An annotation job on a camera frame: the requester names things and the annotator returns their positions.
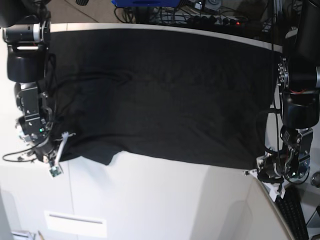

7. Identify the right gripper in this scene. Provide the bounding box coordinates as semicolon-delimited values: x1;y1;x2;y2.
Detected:
32;137;62;164

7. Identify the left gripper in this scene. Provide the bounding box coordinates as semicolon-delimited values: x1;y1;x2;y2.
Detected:
256;154;284;184

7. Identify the black t-shirt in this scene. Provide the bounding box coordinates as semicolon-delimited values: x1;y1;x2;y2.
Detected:
50;29;275;169

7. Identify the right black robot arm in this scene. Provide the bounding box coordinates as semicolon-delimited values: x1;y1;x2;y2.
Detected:
0;0;60;167

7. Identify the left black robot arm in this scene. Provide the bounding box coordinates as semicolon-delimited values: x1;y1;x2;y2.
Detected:
256;0;320;185

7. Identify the black keyboard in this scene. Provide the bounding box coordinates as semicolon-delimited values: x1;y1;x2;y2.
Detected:
275;186;309;240

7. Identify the silver round knob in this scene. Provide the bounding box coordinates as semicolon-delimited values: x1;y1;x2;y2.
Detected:
310;171;320;188

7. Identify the white desk divider panel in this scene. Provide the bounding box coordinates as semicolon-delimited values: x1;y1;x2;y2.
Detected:
246;179;295;240

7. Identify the pencil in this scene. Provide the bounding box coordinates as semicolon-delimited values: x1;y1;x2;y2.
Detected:
37;231;45;240

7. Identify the black power strip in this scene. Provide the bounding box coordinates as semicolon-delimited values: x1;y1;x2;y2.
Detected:
186;14;249;27

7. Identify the blue box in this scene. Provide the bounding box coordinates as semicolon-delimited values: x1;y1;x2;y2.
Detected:
111;0;181;8

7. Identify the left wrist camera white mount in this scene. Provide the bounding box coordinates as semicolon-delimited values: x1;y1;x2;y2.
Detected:
243;153;286;202

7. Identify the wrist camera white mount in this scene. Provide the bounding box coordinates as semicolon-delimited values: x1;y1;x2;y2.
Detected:
42;131;76;178
243;153;286;202

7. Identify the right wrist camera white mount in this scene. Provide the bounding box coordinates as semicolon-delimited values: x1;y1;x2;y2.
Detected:
42;131;76;178

